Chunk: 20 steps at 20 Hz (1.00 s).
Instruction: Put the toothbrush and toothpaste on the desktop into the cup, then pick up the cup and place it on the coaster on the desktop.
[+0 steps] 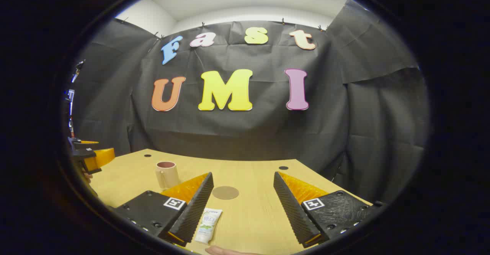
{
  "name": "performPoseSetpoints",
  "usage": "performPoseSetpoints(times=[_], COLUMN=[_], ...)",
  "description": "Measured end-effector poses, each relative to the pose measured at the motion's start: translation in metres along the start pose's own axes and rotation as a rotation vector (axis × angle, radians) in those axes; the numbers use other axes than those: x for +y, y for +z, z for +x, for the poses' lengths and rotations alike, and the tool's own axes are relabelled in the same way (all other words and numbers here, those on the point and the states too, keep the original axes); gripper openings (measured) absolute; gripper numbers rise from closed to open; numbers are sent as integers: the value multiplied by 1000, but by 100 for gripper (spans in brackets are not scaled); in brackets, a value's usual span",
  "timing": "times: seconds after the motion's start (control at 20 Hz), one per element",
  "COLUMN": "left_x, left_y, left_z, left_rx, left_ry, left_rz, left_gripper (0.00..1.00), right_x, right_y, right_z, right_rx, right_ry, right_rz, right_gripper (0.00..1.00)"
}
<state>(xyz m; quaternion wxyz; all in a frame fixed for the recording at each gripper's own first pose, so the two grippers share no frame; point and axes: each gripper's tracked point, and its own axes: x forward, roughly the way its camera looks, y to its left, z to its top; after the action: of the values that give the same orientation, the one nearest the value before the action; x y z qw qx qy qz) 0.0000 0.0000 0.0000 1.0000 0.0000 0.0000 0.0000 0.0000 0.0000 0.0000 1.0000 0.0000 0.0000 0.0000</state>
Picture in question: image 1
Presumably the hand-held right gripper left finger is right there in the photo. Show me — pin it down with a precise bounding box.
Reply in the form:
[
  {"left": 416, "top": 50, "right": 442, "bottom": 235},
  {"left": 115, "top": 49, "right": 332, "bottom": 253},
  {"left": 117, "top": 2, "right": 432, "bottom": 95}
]
[{"left": 114, "top": 172, "right": 214, "bottom": 247}]

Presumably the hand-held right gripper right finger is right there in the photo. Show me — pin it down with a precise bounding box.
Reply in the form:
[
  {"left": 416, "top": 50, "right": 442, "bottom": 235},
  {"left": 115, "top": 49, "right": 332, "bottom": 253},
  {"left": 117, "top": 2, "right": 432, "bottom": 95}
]
[{"left": 273, "top": 172, "right": 385, "bottom": 248}]

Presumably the white toothpaste tube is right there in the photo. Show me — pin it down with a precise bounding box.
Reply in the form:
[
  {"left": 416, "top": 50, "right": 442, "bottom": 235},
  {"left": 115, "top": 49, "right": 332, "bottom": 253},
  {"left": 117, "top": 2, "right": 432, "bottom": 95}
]
[{"left": 194, "top": 208, "right": 223, "bottom": 245}]

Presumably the round brown coaster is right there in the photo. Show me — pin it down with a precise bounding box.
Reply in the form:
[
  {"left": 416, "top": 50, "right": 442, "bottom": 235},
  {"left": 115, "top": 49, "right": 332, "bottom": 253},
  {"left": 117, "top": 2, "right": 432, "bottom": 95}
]
[{"left": 212, "top": 186, "right": 240, "bottom": 200}]

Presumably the beige pink cup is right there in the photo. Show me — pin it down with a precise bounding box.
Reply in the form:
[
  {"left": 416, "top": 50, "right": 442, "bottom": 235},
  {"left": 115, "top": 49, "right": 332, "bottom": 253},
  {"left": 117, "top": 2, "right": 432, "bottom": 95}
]
[{"left": 155, "top": 161, "right": 180, "bottom": 190}]

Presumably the light wooden desktop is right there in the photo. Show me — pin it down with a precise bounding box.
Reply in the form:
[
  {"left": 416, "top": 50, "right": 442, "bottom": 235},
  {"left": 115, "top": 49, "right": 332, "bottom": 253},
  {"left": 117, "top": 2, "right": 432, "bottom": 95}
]
[{"left": 88, "top": 149, "right": 374, "bottom": 255}]

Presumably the black backdrop cloth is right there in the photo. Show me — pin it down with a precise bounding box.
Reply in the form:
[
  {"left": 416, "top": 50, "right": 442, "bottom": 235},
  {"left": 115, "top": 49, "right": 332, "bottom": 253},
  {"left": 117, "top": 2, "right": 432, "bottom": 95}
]
[{"left": 71, "top": 0, "right": 431, "bottom": 206}]

